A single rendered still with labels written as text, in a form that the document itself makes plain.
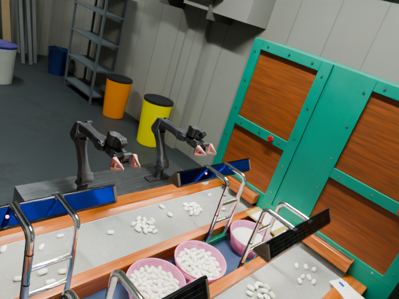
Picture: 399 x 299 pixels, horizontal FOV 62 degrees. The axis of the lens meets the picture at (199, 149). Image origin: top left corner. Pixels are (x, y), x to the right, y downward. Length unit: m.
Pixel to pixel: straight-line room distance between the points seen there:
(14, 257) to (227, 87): 3.09
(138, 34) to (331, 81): 3.79
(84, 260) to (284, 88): 1.48
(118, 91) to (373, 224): 3.89
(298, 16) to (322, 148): 1.94
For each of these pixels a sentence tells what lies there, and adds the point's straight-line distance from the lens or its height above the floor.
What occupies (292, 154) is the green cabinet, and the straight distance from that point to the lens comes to 2.15.
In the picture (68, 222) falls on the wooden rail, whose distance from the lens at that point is 1.78.
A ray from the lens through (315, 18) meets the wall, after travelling 3.64.
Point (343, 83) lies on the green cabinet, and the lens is 2.02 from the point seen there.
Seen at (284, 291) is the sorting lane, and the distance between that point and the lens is 1.84.
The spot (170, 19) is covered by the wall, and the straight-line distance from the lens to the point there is 4.88.
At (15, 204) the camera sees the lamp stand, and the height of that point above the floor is 1.12.
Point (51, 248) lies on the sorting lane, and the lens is 1.67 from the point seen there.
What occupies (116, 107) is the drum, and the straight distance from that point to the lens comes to 5.13.
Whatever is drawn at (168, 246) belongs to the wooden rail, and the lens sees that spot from 1.74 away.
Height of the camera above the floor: 1.87
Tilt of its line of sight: 22 degrees down
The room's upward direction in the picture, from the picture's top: 18 degrees clockwise
